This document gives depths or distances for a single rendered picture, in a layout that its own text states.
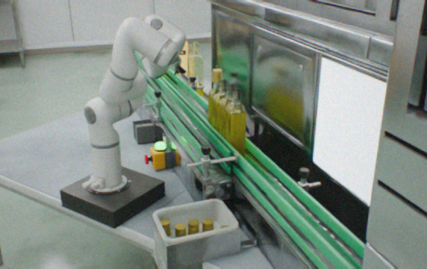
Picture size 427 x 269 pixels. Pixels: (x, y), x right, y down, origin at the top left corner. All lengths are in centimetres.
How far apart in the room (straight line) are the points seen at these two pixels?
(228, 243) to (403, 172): 90
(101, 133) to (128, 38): 34
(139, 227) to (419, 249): 111
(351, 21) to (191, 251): 74
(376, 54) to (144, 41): 64
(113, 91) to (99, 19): 593
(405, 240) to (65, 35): 696
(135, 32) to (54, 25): 595
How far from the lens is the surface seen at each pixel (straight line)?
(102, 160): 163
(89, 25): 740
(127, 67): 143
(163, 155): 190
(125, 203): 160
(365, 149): 124
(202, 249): 141
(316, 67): 137
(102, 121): 157
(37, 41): 739
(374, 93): 118
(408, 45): 56
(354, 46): 124
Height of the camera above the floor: 162
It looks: 22 degrees down
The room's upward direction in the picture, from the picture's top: straight up
